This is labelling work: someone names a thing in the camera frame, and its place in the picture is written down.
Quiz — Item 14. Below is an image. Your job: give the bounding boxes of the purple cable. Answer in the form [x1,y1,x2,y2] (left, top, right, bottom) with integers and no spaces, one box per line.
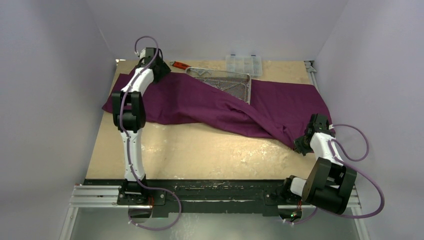
[283,124,386,226]
[118,35,182,231]

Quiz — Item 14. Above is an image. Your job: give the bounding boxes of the purple cloth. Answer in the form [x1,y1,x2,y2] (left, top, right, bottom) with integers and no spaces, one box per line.
[101,67,333,150]

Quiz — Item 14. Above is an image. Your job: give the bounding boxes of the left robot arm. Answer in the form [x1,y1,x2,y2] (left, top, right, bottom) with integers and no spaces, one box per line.
[111,47,170,205]

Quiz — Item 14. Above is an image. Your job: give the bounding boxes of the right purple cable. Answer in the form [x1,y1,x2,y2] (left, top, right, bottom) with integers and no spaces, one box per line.
[283,124,386,226]

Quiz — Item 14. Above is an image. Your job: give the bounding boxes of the clear plastic compartment box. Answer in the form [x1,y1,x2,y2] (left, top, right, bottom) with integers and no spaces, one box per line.
[225,54,263,77]

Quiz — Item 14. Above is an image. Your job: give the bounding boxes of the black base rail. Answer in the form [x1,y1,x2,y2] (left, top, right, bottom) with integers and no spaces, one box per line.
[82,178,342,220]

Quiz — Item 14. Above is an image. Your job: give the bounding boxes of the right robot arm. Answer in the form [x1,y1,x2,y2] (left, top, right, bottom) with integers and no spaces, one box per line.
[280,113,357,215]

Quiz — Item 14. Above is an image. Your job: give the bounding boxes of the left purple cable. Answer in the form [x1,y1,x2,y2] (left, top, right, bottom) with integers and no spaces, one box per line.
[118,35,182,231]

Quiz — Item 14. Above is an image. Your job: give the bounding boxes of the metal wire mesh tray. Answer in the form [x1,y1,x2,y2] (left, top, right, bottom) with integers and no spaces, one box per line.
[185,67,252,104]

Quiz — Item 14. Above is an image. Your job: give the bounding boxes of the orange handled adjustable wrench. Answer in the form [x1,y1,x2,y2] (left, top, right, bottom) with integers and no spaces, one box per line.
[169,61,191,70]

